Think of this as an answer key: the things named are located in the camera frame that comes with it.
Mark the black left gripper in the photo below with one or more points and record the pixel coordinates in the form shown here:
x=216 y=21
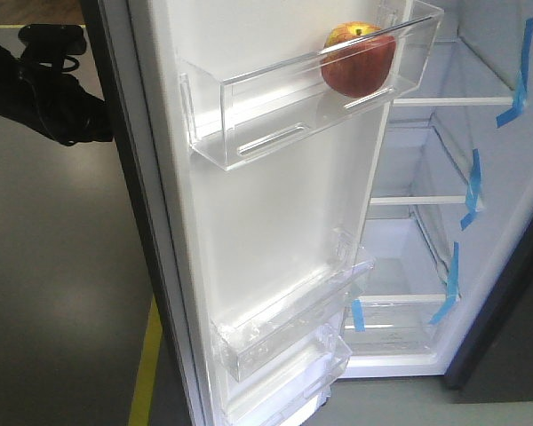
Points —
x=38 y=91

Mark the fridge door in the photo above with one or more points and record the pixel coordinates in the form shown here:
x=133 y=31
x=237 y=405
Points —
x=213 y=238

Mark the red yellow apple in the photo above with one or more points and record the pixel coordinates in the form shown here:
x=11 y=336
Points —
x=360 y=69

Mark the clear fridge crisper drawer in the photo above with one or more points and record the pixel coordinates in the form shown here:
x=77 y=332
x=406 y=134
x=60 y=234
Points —
x=392 y=325

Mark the dark grey fridge body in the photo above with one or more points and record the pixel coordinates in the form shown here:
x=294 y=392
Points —
x=452 y=205

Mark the upper clear door bin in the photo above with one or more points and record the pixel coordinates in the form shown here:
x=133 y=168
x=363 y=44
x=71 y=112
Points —
x=235 y=120

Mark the clear door bin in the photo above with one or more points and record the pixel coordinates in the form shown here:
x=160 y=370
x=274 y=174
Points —
x=253 y=335
x=284 y=385
x=235 y=120

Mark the middle clear door bin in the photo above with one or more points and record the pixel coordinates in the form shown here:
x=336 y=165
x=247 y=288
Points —
x=253 y=335

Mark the yellow floor tape line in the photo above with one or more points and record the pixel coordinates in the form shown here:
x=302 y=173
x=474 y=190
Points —
x=145 y=378

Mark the lower clear door bin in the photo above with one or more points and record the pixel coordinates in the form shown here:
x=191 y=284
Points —
x=284 y=385

